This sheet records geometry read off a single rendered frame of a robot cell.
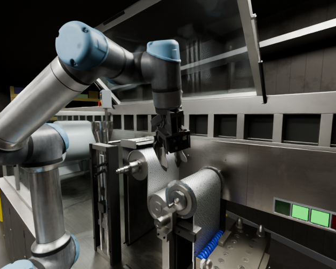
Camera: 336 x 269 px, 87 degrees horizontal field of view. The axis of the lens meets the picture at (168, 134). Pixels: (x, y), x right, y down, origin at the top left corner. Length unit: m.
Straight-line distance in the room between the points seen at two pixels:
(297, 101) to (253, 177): 0.37
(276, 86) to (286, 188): 1.82
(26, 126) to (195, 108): 0.76
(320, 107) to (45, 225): 1.04
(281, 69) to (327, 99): 1.76
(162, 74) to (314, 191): 0.73
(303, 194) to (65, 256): 0.91
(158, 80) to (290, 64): 2.25
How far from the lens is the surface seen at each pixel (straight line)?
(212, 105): 0.96
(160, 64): 0.42
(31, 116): 0.47
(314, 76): 2.50
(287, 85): 2.55
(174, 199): 0.72
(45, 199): 0.72
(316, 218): 0.94
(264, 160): 0.90
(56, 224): 0.76
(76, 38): 0.36
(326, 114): 0.87
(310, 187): 0.91
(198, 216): 0.76
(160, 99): 0.44
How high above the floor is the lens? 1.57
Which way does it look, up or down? 6 degrees down
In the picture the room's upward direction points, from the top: straight up
